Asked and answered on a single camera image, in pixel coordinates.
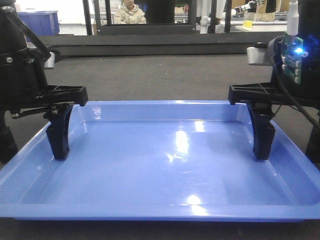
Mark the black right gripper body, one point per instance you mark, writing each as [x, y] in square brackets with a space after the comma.
[303, 20]

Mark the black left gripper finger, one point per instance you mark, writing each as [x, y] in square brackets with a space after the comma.
[58, 130]
[8, 147]

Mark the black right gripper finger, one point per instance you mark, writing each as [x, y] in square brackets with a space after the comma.
[313, 147]
[263, 131]

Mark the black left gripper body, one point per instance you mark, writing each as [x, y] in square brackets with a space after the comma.
[24, 89]

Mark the blue plastic tray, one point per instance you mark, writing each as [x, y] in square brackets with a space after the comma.
[160, 161]

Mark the blue storage crate background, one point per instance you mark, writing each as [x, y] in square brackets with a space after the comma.
[41, 23]

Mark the yellow box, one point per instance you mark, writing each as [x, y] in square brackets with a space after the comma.
[247, 24]

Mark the seated person beige hoodie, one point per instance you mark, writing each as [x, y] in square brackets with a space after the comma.
[129, 14]

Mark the green circuit board camera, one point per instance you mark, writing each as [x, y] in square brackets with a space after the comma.
[292, 52]

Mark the black metal frame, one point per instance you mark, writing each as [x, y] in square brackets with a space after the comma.
[163, 17]

